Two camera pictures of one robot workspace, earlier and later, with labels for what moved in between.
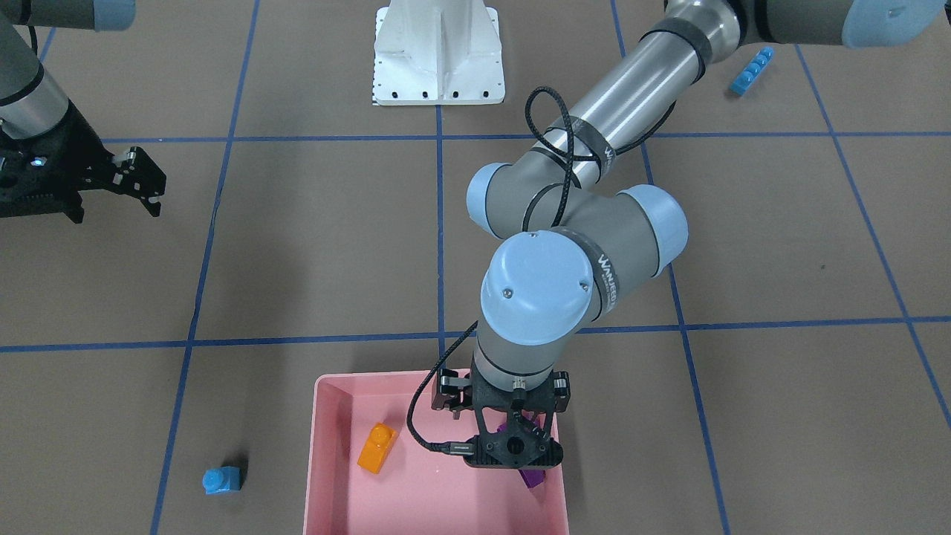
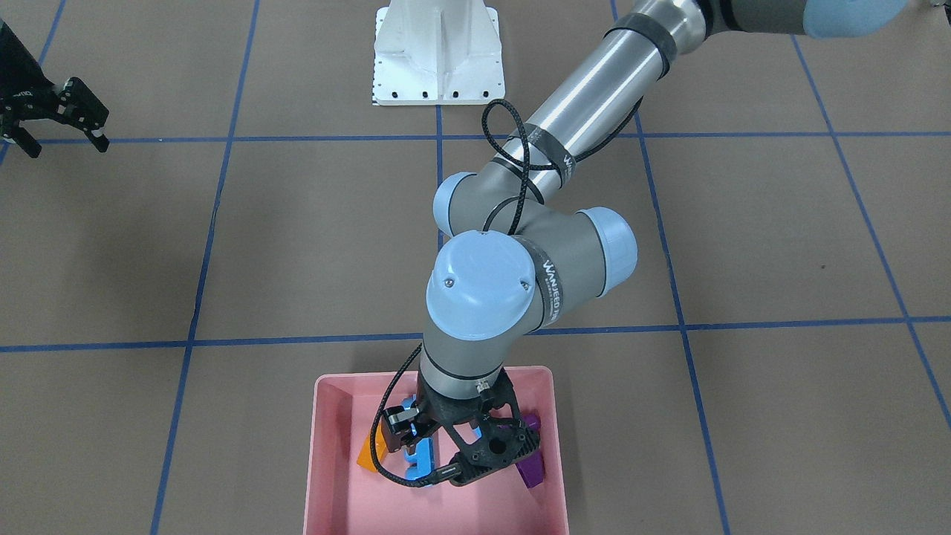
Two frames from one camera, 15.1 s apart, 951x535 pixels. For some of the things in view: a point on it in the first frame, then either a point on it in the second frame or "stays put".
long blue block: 742,82 → 410,403
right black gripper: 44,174 → 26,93
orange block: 378,444 stays put
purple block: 532,477 stays put
